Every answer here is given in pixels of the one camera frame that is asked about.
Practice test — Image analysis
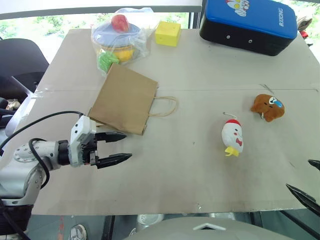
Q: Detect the grey window frame bar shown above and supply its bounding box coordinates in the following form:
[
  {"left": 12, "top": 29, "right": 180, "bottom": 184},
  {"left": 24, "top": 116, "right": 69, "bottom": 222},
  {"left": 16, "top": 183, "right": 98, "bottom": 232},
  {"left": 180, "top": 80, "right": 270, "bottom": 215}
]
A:
[{"left": 0, "top": 5, "right": 202, "bottom": 21}]

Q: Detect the blue and black case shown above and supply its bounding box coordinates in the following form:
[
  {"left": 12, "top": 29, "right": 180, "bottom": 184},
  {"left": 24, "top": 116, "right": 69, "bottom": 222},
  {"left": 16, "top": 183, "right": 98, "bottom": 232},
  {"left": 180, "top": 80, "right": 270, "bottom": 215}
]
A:
[{"left": 199, "top": 0, "right": 299, "bottom": 57}]

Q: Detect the yellow cheese block toy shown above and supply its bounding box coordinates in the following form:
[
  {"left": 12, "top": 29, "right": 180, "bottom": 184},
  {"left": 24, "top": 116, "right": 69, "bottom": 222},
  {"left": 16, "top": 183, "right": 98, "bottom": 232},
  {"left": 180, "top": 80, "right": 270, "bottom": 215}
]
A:
[{"left": 154, "top": 20, "right": 182, "bottom": 48}]

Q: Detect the blue lidded toy pot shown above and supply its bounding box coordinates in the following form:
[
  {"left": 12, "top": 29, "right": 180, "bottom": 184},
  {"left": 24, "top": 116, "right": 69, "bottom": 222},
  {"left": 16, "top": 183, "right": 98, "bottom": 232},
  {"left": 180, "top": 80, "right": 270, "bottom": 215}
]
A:
[{"left": 92, "top": 21, "right": 142, "bottom": 51}]

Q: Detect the yellow toy fruit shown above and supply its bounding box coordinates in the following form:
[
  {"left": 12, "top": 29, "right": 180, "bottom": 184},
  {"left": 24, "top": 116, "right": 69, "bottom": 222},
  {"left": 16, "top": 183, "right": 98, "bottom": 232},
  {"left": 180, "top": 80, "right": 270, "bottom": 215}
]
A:
[{"left": 113, "top": 46, "right": 136, "bottom": 63}]

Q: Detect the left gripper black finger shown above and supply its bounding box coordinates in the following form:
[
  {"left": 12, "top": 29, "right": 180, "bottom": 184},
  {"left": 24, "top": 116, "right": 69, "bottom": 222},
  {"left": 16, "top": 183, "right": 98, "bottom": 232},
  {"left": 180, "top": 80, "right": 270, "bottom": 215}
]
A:
[
  {"left": 96, "top": 152, "right": 133, "bottom": 170},
  {"left": 95, "top": 131, "right": 128, "bottom": 144}
]

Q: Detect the brown bear plush toy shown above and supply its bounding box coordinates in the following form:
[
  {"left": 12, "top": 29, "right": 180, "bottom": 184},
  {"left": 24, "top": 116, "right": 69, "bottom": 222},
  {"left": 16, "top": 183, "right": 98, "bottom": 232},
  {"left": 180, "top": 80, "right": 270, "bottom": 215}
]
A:
[{"left": 250, "top": 93, "right": 286, "bottom": 123}]

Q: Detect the silver robot torso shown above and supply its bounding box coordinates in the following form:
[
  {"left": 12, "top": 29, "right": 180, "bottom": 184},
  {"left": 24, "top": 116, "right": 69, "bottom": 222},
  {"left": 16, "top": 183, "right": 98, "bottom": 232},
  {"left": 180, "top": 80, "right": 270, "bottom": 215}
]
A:
[{"left": 121, "top": 216, "right": 316, "bottom": 240}]

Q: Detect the red and white object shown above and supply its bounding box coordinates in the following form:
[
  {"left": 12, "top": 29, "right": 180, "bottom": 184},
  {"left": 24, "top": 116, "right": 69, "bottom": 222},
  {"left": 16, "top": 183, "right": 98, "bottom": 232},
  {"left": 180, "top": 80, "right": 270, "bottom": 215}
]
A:
[{"left": 297, "top": 15, "right": 315, "bottom": 47}]

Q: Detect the clear plastic bag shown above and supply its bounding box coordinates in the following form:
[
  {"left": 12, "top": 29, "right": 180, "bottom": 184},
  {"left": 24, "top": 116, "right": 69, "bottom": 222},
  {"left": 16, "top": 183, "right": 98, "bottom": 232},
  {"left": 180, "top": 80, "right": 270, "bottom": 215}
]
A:
[{"left": 90, "top": 6, "right": 154, "bottom": 77}]

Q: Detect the green toy vegetable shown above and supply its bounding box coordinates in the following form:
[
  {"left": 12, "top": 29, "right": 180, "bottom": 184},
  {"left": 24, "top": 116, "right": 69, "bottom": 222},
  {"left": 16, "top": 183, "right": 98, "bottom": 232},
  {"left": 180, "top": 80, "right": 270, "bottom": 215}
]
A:
[{"left": 97, "top": 51, "right": 121, "bottom": 74}]

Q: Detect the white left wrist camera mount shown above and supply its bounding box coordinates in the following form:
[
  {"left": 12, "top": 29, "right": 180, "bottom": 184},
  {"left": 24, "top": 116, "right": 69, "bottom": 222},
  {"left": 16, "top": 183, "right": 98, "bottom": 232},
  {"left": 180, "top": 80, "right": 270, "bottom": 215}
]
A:
[{"left": 67, "top": 115, "right": 97, "bottom": 168}]

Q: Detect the white chicken plush toy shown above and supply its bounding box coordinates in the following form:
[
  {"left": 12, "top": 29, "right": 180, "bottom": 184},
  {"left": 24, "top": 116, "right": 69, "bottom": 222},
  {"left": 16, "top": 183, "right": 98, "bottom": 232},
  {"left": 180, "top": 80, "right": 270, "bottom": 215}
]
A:
[{"left": 221, "top": 111, "right": 245, "bottom": 158}]

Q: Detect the red toy fruit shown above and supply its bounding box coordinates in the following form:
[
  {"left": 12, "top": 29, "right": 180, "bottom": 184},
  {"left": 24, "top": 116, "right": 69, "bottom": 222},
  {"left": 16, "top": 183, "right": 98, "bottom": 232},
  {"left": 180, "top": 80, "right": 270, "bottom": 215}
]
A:
[{"left": 111, "top": 14, "right": 130, "bottom": 34}]

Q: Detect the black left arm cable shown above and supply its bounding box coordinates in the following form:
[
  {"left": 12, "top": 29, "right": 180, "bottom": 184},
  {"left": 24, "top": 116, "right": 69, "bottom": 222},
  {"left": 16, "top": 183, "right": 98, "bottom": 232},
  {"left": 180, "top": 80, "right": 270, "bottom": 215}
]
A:
[{"left": 0, "top": 111, "right": 86, "bottom": 190}]

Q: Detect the white round object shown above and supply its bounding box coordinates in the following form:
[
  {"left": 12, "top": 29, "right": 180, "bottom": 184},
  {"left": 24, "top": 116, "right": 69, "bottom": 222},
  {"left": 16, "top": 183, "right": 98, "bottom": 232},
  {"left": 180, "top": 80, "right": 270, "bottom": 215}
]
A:
[{"left": 136, "top": 213, "right": 165, "bottom": 226}]

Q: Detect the white sneaker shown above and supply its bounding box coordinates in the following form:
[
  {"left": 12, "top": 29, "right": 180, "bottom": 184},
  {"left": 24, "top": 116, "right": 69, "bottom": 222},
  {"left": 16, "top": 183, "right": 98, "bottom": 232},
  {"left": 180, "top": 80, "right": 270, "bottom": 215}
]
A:
[{"left": 69, "top": 223, "right": 88, "bottom": 240}]

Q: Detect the black table leg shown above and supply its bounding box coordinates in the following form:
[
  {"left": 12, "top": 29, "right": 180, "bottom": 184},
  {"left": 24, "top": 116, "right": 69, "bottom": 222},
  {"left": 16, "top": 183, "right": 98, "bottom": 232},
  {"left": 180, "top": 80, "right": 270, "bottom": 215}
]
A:
[
  {"left": 249, "top": 210, "right": 320, "bottom": 240},
  {"left": 100, "top": 214, "right": 116, "bottom": 240}
]

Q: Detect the black office chair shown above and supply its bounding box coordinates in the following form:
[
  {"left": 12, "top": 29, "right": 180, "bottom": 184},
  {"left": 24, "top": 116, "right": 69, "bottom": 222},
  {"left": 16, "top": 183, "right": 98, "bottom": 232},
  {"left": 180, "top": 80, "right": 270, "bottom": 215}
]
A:
[{"left": 0, "top": 38, "right": 50, "bottom": 101}]

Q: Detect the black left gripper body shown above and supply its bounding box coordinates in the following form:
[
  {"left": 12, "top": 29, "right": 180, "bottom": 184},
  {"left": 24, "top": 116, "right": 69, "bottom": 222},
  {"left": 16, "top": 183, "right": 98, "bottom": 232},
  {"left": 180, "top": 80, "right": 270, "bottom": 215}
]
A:
[{"left": 81, "top": 133, "right": 100, "bottom": 167}]

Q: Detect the brown paper bag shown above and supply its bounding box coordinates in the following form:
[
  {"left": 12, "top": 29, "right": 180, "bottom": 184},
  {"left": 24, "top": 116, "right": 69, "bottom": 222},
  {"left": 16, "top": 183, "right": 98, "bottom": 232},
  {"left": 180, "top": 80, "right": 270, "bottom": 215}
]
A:
[{"left": 87, "top": 62, "right": 180, "bottom": 137}]

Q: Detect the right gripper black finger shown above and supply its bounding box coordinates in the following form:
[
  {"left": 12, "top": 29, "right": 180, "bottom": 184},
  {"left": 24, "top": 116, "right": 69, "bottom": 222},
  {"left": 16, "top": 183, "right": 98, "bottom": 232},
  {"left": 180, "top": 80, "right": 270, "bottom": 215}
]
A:
[
  {"left": 307, "top": 159, "right": 320, "bottom": 173},
  {"left": 285, "top": 183, "right": 320, "bottom": 216}
]

